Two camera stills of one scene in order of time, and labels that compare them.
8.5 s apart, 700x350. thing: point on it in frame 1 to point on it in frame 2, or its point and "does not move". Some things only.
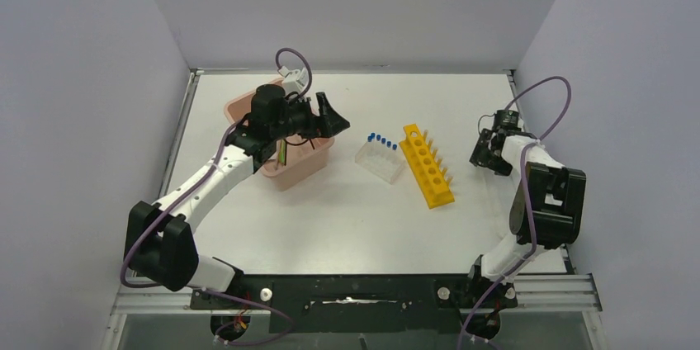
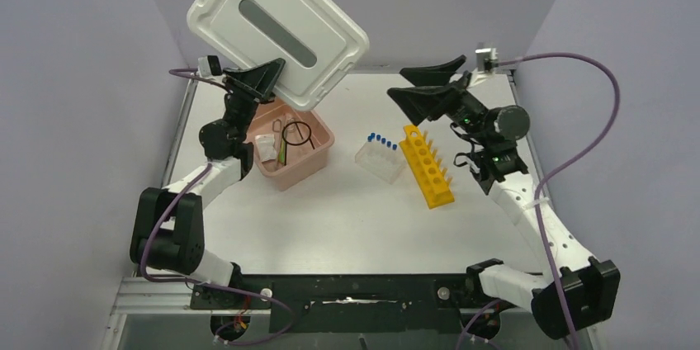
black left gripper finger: x=330 y=121 to x=261 y=78
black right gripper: x=501 y=168 to x=428 y=101
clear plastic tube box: x=382 y=160 does not move
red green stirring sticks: x=281 y=156 does not move
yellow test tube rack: x=424 y=168 does not move
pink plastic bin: x=297 y=161 does not move
